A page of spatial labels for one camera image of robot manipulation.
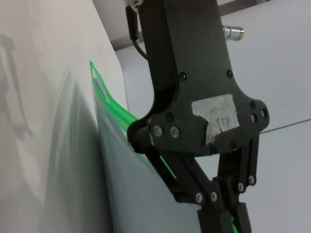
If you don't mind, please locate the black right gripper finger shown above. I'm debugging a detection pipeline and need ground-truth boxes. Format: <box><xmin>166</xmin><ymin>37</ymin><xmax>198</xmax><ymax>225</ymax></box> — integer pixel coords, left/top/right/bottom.
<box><xmin>213</xmin><ymin>135</ymin><xmax>260</xmax><ymax>233</ymax></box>
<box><xmin>142</xmin><ymin>145</ymin><xmax>235</xmax><ymax>233</ymax></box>

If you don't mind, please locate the clear document bag green zipper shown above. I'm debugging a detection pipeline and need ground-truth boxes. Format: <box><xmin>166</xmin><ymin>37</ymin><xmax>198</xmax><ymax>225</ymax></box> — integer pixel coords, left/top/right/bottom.
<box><xmin>89</xmin><ymin>60</ymin><xmax>240</xmax><ymax>233</ymax></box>

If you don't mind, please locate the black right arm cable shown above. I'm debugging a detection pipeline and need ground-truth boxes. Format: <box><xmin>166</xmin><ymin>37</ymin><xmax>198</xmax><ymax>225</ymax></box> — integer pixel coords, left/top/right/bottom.
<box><xmin>125</xmin><ymin>4</ymin><xmax>149</xmax><ymax>60</ymax></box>

